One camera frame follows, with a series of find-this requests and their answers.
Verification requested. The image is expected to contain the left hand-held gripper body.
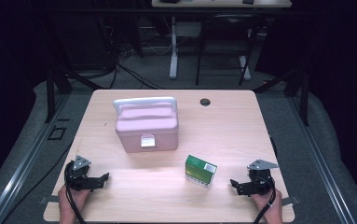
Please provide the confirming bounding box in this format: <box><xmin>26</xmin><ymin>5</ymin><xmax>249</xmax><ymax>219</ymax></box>
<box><xmin>64</xmin><ymin>154</ymin><xmax>105</xmax><ymax>191</ymax></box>

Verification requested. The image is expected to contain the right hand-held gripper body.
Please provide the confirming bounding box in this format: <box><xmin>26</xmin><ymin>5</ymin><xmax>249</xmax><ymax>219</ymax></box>
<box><xmin>240</xmin><ymin>159</ymin><xmax>280</xmax><ymax>197</ymax></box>

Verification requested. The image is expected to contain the green cardboard box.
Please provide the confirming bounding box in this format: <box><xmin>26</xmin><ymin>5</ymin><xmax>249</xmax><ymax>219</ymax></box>
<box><xmin>185</xmin><ymin>154</ymin><xmax>218</xmax><ymax>189</ymax></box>

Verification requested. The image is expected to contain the pink storage box white handle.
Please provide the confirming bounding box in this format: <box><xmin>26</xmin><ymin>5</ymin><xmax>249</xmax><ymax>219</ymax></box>
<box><xmin>113</xmin><ymin>96</ymin><xmax>180</xmax><ymax>154</ymax></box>

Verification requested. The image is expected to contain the person's left hand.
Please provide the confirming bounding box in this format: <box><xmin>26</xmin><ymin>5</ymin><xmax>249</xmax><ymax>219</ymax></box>
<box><xmin>58</xmin><ymin>185</ymin><xmax>90</xmax><ymax>218</ymax></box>

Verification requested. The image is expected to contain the person's right hand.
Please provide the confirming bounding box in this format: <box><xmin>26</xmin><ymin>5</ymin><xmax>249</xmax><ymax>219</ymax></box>
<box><xmin>250</xmin><ymin>189</ymin><xmax>283</xmax><ymax>218</ymax></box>

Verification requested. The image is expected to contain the grey tape strip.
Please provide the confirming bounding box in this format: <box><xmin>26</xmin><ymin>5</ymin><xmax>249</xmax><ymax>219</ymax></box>
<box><xmin>39</xmin><ymin>195</ymin><xmax>61</xmax><ymax>204</ymax></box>
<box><xmin>281</xmin><ymin>196</ymin><xmax>300</xmax><ymax>207</ymax></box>

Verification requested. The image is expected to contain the white desk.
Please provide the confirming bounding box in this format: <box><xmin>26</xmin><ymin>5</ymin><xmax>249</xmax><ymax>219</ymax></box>
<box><xmin>151</xmin><ymin>0</ymin><xmax>293</xmax><ymax>82</ymax></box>

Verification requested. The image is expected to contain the black chair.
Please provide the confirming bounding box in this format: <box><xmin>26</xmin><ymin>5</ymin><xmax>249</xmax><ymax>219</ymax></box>
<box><xmin>195</xmin><ymin>13</ymin><xmax>261</xmax><ymax>87</ymax></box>

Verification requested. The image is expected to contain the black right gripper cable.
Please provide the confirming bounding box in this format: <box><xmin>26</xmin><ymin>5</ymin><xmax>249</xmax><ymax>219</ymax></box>
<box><xmin>254</xmin><ymin>175</ymin><xmax>277</xmax><ymax>224</ymax></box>

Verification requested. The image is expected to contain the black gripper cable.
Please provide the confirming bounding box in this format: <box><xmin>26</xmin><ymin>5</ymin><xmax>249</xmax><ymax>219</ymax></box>
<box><xmin>63</xmin><ymin>161</ymin><xmax>88</xmax><ymax>224</ymax></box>
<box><xmin>254</xmin><ymin>175</ymin><xmax>277</xmax><ymax>224</ymax></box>

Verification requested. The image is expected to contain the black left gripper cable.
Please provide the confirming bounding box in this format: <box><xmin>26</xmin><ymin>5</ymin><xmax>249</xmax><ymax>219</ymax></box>
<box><xmin>63</xmin><ymin>161</ymin><xmax>88</xmax><ymax>224</ymax></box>

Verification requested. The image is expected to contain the thin black floor cable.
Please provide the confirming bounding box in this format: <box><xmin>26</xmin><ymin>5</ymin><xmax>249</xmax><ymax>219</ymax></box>
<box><xmin>11</xmin><ymin>139</ymin><xmax>75</xmax><ymax>216</ymax></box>

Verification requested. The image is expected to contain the metal floor rail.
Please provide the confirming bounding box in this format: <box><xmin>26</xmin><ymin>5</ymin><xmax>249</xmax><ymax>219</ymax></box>
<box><xmin>286</xmin><ymin>92</ymin><xmax>357</xmax><ymax>224</ymax></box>
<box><xmin>0</xmin><ymin>92</ymin><xmax>72</xmax><ymax>224</ymax></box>

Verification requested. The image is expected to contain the black frame stand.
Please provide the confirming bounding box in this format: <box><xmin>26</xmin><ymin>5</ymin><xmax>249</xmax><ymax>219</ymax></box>
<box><xmin>44</xmin><ymin>66</ymin><xmax>105</xmax><ymax>124</ymax></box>
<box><xmin>254</xmin><ymin>68</ymin><xmax>310</xmax><ymax>127</ymax></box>

